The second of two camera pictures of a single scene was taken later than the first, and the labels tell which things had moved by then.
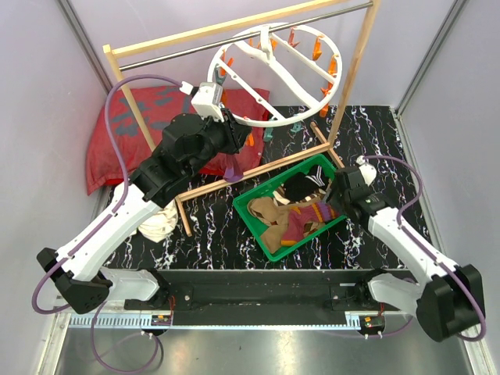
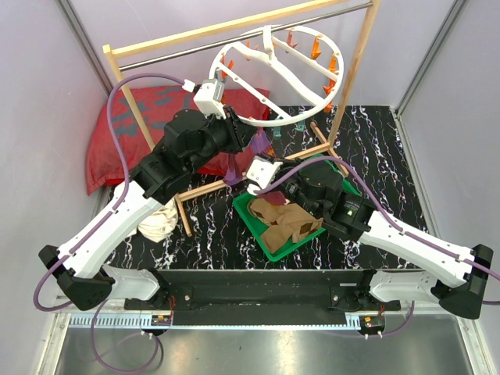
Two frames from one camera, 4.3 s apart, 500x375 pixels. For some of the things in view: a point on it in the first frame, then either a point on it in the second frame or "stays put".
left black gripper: x=234 y=131 stays put
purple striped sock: x=298 y=216 to x=261 y=143
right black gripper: x=332 y=198 to x=294 y=163
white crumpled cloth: x=155 y=228 stays put
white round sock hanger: x=275 y=74 stays put
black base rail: x=262 y=297 stays put
